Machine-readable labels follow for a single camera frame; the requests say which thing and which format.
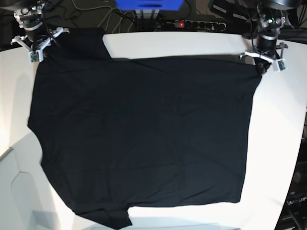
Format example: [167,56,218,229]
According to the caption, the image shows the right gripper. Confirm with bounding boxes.
[11,26,70,52]

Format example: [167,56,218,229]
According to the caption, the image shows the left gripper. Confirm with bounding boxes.
[239,35,288,76]

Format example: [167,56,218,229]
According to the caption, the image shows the black T-shirt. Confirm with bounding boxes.
[28,29,261,230]

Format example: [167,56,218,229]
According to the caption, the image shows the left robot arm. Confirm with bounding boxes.
[235,0,302,76]

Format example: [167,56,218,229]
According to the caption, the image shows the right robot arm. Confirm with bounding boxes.
[6,0,62,49]

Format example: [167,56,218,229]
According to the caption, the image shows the black power strip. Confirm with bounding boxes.
[166,20,226,32]

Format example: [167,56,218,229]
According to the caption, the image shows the blue plastic box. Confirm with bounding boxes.
[115,0,185,11]

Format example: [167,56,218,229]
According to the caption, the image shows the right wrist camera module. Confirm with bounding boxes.
[29,50,44,63]

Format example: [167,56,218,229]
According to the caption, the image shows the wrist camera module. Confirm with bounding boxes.
[272,58,287,72]
[29,50,44,63]

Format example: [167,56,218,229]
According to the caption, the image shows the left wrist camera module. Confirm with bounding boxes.
[272,58,287,72]

